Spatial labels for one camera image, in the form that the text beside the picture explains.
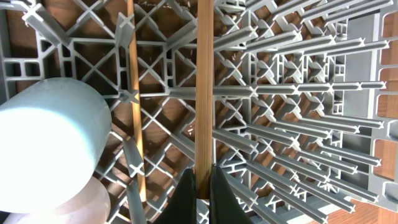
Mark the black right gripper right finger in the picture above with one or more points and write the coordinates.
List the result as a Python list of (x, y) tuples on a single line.
[(224, 208)]

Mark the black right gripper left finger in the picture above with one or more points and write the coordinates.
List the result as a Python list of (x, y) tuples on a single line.
[(181, 208)]

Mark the pink cup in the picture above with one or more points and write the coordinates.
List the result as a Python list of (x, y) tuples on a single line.
[(91, 205)]

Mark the grey dishwasher rack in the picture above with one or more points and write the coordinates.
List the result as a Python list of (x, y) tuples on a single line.
[(295, 116)]

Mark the light blue cup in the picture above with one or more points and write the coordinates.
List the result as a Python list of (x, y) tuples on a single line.
[(52, 136)]

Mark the wooden chopstick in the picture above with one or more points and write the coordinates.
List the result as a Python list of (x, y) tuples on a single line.
[(204, 97), (136, 108)]

